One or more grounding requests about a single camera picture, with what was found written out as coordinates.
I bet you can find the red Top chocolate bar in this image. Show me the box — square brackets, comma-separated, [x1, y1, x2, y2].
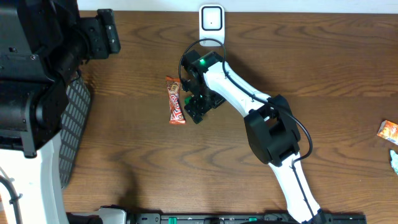
[165, 77, 186, 124]

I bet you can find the orange tissue pack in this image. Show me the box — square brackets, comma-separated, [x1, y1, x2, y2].
[377, 120, 398, 145]

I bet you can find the teal wet wipes pack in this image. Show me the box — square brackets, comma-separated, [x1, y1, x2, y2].
[389, 150, 398, 174]

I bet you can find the green lid jar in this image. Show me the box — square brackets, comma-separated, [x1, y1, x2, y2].
[184, 96, 192, 105]

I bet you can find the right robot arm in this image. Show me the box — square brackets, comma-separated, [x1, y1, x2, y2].
[181, 50, 322, 223]

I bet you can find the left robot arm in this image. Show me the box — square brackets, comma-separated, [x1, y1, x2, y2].
[1, 0, 130, 223]

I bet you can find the grey plastic basket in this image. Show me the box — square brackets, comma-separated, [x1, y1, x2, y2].
[59, 78, 91, 189]

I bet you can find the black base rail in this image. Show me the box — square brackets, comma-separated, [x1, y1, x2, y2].
[67, 212, 368, 224]

